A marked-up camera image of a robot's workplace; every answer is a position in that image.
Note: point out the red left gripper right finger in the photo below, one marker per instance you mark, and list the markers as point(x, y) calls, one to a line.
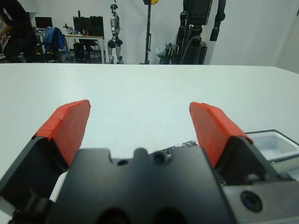
point(210, 130)

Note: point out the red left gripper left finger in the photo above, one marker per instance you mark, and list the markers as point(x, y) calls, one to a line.
point(67, 126)

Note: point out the black office chair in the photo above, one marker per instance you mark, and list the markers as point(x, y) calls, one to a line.
point(50, 54)

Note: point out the black computer tower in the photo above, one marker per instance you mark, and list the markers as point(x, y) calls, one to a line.
point(79, 51)

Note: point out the folded black trolley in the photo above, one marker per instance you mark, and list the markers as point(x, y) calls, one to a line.
point(171, 54)

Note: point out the blue jacket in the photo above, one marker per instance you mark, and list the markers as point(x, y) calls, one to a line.
point(54, 37)

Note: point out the pale green bag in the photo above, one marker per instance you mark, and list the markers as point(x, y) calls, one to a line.
point(161, 52)

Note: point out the white office desk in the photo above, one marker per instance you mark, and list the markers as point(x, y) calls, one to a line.
point(100, 38)

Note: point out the black robot rig on tripod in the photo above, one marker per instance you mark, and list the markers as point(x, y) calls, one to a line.
point(197, 35)

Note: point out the wide black monitor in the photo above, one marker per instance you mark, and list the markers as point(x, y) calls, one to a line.
point(87, 25)

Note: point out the small computer monitor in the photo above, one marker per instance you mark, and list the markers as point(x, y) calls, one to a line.
point(43, 22)

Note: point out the person in black shirt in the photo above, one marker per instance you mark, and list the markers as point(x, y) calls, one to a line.
point(16, 28)

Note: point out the silver humanoid robot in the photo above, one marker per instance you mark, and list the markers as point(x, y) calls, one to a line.
point(114, 23)

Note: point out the black pole stand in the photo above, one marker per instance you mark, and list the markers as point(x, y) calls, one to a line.
point(147, 35)

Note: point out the white lined camera box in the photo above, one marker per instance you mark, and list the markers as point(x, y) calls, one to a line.
point(275, 144)

